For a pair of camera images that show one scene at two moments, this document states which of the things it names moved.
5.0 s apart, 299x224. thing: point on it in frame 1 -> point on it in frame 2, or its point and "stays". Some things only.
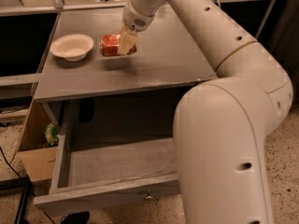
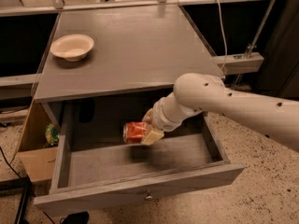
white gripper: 135,19 -> 159,117
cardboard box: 37,160 stays
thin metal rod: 268,13 stays
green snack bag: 51,135 stays
